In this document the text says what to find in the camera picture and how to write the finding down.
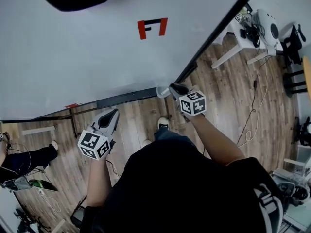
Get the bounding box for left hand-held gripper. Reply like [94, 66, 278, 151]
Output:
[77, 108, 120, 161]

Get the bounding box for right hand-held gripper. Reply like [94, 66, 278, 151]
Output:
[169, 83, 207, 122]

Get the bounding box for person's left forearm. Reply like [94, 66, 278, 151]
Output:
[86, 156, 114, 207]

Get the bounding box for person's right forearm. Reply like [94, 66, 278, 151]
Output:
[187, 114, 246, 166]

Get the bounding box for person's blue jeans leg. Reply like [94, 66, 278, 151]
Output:
[153, 127, 197, 147]

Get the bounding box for white table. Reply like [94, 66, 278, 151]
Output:
[210, 7, 284, 69]

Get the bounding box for small wooden side table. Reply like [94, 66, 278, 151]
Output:
[0, 122, 56, 137]

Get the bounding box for red and black tape mark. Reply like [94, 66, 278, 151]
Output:
[137, 17, 169, 40]

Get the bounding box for glossy dark curved device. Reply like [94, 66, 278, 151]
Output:
[28, 178, 59, 193]

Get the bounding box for black folding chair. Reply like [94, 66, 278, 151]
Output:
[70, 195, 88, 228]

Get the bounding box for person's black shirt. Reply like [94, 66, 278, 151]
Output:
[81, 139, 285, 233]

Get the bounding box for white round headset device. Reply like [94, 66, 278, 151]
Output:
[252, 8, 280, 47]

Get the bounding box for black office chair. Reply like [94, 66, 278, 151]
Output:
[279, 24, 307, 67]

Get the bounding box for round wooden table black legs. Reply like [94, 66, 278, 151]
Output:
[283, 56, 311, 99]

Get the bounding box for black wheeled chair base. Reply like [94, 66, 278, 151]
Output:
[291, 116, 311, 146]
[13, 207, 49, 233]

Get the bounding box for white rack with black device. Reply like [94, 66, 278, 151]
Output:
[271, 144, 311, 203]

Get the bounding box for black equipment pile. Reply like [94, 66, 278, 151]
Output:
[274, 178, 311, 208]

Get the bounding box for white whiteboard black frame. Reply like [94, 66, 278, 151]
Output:
[0, 0, 264, 124]

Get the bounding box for black floor cable with adapter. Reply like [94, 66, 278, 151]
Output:
[237, 54, 259, 143]

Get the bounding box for white floor cable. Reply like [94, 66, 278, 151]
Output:
[237, 57, 268, 148]

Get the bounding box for black device cable cluster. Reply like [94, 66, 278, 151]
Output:
[240, 24, 262, 49]

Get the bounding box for grey shoulder strap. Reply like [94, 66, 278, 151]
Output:
[254, 183, 284, 233]

